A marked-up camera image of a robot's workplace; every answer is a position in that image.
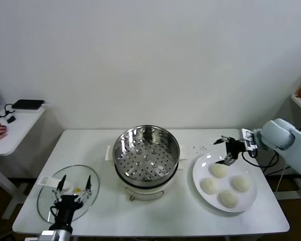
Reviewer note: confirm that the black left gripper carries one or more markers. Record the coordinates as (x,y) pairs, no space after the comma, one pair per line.
(66,211)

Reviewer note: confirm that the stainless steel steamer basket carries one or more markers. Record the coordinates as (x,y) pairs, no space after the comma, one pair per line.
(146,158)

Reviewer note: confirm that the white side desk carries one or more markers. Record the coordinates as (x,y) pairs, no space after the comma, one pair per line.
(20,130)

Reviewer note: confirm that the scattered brown crumbs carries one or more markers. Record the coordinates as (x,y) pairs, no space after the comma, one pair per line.
(198,148)

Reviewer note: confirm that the white round plate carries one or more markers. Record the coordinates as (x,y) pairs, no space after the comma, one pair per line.
(240,165)

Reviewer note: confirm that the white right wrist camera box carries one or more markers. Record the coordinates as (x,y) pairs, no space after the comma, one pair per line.
(248,140)

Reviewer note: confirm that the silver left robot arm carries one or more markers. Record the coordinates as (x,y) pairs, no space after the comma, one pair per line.
(55,235)

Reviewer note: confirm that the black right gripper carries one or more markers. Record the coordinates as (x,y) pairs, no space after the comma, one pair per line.
(235,147)

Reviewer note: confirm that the black flat box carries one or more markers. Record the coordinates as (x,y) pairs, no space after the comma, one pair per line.
(27,104)

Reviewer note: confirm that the white electric cooking pot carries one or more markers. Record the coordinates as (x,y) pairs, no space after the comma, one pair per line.
(145,194)

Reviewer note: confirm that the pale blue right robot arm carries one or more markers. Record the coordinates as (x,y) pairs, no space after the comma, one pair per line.
(281,135)

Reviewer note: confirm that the small black adapter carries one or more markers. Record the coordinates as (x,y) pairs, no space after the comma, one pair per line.
(11,119)

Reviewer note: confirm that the round glass pot lid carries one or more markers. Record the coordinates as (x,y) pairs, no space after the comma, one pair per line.
(46,200)

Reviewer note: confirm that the white steamed baozi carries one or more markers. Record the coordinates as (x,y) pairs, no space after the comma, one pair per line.
(241,183)
(228,198)
(209,186)
(219,171)

